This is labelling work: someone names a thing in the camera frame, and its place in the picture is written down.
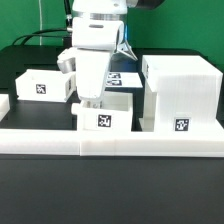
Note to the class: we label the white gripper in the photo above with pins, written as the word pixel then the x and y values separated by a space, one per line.
pixel 92 68

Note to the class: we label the white front drawer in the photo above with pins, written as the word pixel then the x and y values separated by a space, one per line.
pixel 114 115

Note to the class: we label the white drawer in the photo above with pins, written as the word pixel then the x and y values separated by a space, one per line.
pixel 114 115
pixel 45 85

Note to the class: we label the white drawer cabinet box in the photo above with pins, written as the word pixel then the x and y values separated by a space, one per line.
pixel 181 94

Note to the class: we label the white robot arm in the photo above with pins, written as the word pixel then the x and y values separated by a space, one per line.
pixel 98 31

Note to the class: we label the white rear drawer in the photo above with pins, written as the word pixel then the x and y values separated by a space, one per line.
pixel 45 85

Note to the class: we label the white fiducial marker sheet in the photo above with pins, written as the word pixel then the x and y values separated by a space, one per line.
pixel 123 80

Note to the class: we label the white L-shaped fence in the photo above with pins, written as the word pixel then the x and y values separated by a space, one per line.
pixel 49 142

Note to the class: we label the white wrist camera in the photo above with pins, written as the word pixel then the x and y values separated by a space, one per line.
pixel 67 60

